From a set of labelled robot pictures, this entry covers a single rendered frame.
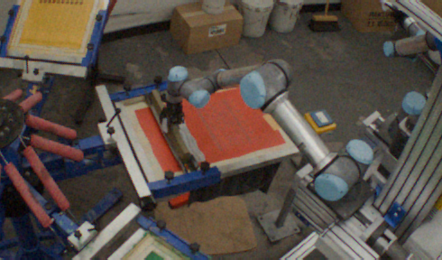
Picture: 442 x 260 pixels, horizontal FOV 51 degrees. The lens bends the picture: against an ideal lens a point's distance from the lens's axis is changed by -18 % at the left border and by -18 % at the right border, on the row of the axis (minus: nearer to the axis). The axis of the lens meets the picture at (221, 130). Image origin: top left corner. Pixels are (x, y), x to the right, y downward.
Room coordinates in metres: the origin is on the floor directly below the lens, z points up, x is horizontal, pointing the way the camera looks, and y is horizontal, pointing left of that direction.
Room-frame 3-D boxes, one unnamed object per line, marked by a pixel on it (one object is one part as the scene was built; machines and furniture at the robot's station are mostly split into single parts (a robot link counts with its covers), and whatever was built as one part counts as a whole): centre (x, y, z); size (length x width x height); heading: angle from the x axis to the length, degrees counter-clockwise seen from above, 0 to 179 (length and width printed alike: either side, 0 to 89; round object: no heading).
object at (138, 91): (1.91, 0.41, 0.97); 0.30 x 0.05 x 0.07; 124
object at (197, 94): (1.64, 0.12, 1.30); 0.11 x 0.11 x 0.08; 55
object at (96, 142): (1.50, 0.52, 1.02); 0.17 x 0.06 x 0.05; 124
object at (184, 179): (1.44, 0.10, 0.97); 0.30 x 0.05 x 0.07; 124
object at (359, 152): (1.33, -0.51, 1.42); 0.13 x 0.12 x 0.14; 145
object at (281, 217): (2.02, -0.48, 0.48); 0.22 x 0.22 x 0.96; 34
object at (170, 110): (1.67, 0.21, 1.15); 0.09 x 0.08 x 0.12; 34
